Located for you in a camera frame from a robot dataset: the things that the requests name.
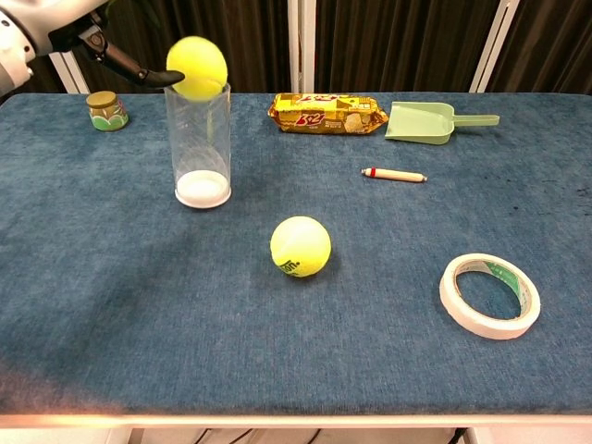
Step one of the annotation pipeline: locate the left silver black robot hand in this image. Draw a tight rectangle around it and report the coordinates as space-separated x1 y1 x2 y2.
0 8 186 96

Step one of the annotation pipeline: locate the yellow tennis ball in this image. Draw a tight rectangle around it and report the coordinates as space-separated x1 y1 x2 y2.
269 216 333 278
166 35 229 102

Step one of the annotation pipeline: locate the clear plastic tube container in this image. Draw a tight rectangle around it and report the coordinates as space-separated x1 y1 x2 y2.
164 81 232 210

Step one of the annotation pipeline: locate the small jar with gold lid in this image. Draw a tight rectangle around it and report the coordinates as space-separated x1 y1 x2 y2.
85 91 130 132

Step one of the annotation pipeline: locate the blue table cloth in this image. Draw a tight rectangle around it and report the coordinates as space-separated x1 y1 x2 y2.
0 92 592 417

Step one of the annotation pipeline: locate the yellow biscuit snack pack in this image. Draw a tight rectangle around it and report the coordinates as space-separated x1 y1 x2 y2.
267 92 390 136

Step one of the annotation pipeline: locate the small wrapped sausage stick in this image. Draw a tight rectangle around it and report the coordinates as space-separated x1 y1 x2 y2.
360 166 429 184

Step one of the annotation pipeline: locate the green plastic dustpan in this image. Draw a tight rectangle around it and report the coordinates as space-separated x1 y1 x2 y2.
384 101 501 146

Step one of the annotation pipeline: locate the white adhesive tape roll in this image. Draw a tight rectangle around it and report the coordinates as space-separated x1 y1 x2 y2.
438 253 541 341

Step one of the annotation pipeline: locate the white frame post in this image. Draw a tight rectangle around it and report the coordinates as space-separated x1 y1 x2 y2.
48 49 92 95
286 0 316 93
468 0 520 93

